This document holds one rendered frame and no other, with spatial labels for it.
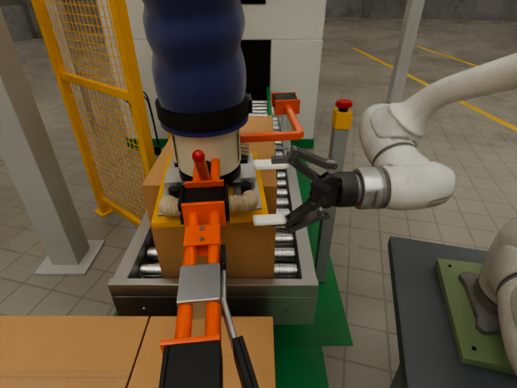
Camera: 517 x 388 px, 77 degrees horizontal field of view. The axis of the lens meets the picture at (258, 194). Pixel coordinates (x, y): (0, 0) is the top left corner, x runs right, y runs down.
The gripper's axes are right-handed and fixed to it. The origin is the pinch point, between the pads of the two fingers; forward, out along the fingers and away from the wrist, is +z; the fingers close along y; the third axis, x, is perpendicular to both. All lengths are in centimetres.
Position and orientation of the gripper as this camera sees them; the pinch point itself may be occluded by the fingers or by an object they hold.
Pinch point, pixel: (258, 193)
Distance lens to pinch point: 67.4
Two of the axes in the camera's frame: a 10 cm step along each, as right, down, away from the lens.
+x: -1.0, -5.4, 8.3
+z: -10.0, 0.5, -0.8
